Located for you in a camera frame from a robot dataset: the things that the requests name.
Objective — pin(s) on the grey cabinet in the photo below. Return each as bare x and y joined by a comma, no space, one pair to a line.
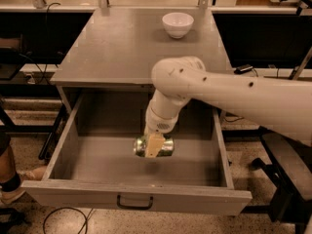
119,46

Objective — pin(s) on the black office chair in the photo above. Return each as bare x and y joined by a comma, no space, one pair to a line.
292,200

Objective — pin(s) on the green soda can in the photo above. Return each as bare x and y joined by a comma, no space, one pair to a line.
167,149

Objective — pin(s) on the open grey top drawer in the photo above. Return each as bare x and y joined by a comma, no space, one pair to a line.
94,160

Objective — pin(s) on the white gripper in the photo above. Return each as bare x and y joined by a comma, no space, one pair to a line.
158,123

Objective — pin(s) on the black drawer handle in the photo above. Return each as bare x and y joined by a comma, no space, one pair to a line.
136,204

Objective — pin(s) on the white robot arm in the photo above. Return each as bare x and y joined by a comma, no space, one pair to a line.
280,105

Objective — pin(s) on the black power adapter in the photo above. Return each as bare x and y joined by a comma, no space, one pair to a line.
243,69

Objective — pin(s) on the person's leg with shoe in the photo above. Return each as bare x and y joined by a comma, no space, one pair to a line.
10,179

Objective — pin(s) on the white ceramic bowl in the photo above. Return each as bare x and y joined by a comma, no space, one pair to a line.
177,25

